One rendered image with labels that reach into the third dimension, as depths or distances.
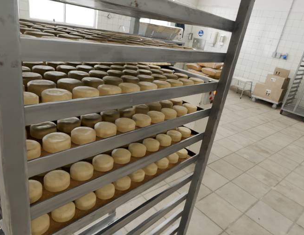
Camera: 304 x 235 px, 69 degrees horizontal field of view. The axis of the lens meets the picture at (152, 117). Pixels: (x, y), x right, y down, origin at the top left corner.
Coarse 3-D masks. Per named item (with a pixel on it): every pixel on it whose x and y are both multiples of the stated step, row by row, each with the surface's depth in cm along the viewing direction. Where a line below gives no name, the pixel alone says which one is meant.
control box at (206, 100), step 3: (207, 93) 204; (213, 93) 211; (204, 96) 206; (207, 96) 205; (210, 96) 209; (213, 96) 213; (204, 99) 207; (207, 99) 207; (213, 99) 215; (204, 102) 207; (207, 102) 209; (210, 102) 213
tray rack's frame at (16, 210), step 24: (0, 0) 22; (0, 24) 23; (0, 48) 24; (0, 72) 24; (0, 96) 25; (0, 120) 26; (24, 120) 28; (0, 144) 27; (24, 144) 29; (0, 168) 29; (24, 168) 30; (0, 192) 32; (24, 192) 32; (24, 216) 33
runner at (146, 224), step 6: (180, 198) 85; (186, 198) 89; (168, 204) 84; (174, 204) 82; (162, 210) 81; (168, 210) 80; (150, 216) 78; (156, 216) 75; (162, 216) 78; (144, 222) 75; (150, 222) 73; (138, 228) 69; (144, 228) 71; (126, 234) 69; (132, 234) 67; (138, 234) 70
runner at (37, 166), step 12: (168, 120) 58; (180, 120) 63; (192, 120) 68; (132, 132) 49; (144, 132) 52; (156, 132) 56; (84, 144) 41; (96, 144) 43; (108, 144) 45; (120, 144) 48; (48, 156) 36; (60, 156) 38; (72, 156) 40; (84, 156) 42; (36, 168) 35; (48, 168) 37
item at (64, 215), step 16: (160, 160) 74; (176, 160) 77; (128, 176) 64; (144, 176) 67; (96, 192) 57; (112, 192) 57; (64, 208) 50; (80, 208) 52; (96, 208) 54; (32, 224) 45; (48, 224) 46; (64, 224) 48
